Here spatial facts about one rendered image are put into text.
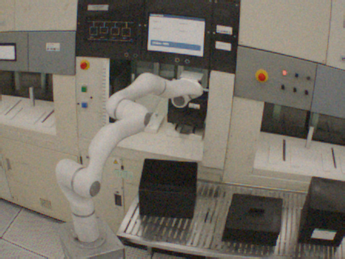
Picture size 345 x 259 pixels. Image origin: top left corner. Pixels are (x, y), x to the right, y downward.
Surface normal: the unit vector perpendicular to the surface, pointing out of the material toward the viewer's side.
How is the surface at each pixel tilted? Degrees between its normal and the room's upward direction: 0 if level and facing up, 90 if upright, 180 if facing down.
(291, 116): 90
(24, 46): 90
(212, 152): 90
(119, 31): 90
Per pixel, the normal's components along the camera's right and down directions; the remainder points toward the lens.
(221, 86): -0.23, 0.47
